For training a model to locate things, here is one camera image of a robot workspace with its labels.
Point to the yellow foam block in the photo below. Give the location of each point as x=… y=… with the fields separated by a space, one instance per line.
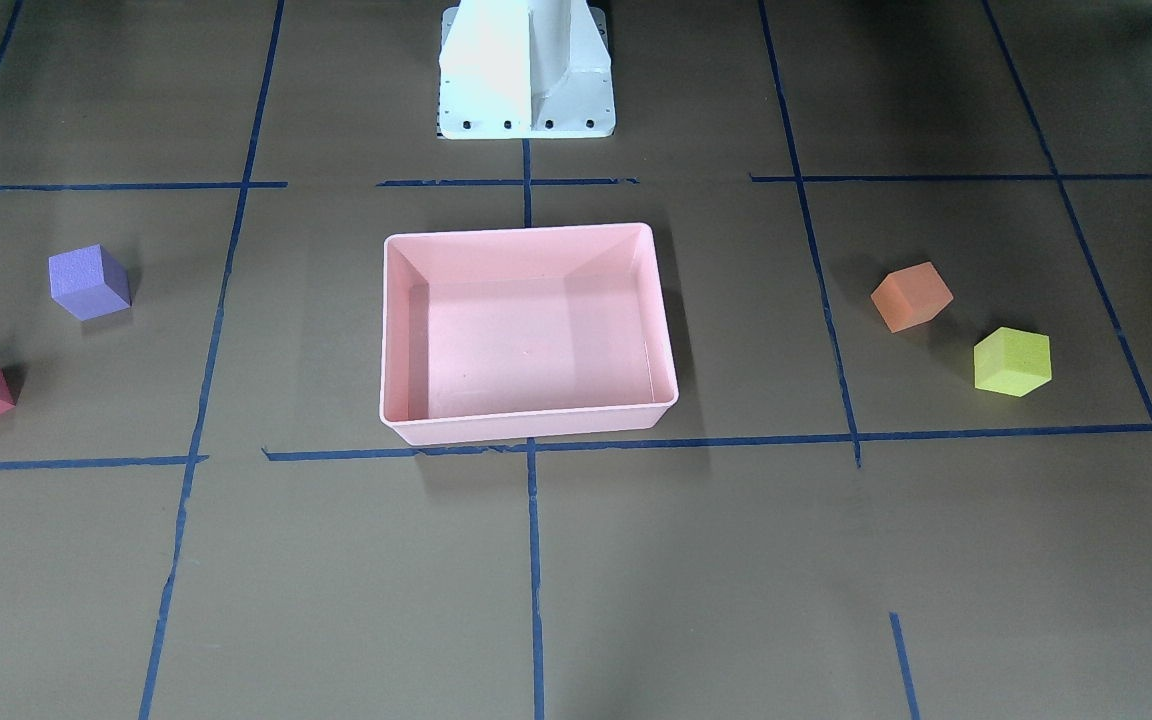
x=1012 y=362

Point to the pink plastic bin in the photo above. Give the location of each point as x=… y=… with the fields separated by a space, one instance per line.
x=514 y=333

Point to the orange foam block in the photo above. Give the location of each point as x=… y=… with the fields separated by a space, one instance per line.
x=911 y=296

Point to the purple foam block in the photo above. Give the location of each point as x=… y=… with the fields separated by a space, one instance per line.
x=88 y=282

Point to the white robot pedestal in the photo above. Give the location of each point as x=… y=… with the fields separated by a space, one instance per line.
x=525 y=69

